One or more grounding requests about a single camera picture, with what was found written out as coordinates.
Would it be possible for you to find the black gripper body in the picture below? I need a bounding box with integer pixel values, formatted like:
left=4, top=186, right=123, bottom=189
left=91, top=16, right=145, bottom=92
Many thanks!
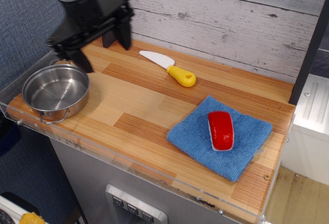
left=47, top=0, right=134, bottom=52

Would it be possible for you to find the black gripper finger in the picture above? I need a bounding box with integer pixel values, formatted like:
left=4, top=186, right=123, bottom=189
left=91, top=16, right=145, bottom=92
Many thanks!
left=67, top=49, right=94, bottom=73
left=114, top=21, right=131, bottom=50

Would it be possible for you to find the stainless steel pot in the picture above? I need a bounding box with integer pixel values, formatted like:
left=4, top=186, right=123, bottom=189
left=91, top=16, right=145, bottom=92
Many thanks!
left=22, top=61, right=90, bottom=124

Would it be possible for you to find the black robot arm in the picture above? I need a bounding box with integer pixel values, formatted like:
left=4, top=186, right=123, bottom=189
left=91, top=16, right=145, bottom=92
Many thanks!
left=47, top=0, right=134, bottom=73

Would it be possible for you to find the blue folded cloth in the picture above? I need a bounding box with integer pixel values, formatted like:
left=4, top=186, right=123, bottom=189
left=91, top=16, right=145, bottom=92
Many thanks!
left=167, top=96, right=272, bottom=182

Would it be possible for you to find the silver toy fridge cabinet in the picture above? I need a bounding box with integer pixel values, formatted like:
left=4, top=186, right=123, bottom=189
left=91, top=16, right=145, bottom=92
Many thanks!
left=51, top=139, right=260, bottom=223

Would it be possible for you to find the red toy sushi piece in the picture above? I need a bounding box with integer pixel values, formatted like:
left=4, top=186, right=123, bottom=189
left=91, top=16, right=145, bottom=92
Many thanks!
left=208, top=111, right=234, bottom=152

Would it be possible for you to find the silver dispenser button panel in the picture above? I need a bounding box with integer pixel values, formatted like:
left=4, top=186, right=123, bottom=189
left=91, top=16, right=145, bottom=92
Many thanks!
left=105, top=184, right=168, bottom=223

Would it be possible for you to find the white side cabinet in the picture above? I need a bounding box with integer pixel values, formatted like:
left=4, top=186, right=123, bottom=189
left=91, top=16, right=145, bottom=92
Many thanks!
left=281, top=74, right=328, bottom=184

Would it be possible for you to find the yellow handled toy knife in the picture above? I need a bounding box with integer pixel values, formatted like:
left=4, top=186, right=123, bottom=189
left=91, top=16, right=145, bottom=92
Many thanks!
left=139, top=50, right=196, bottom=87

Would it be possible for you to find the clear acrylic guard rail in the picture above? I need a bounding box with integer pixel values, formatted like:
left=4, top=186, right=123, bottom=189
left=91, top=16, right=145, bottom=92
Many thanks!
left=0, top=14, right=296, bottom=224

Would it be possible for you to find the dark right vertical post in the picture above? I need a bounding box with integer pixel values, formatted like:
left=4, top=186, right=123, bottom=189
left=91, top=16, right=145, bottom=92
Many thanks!
left=288, top=0, right=328, bottom=105

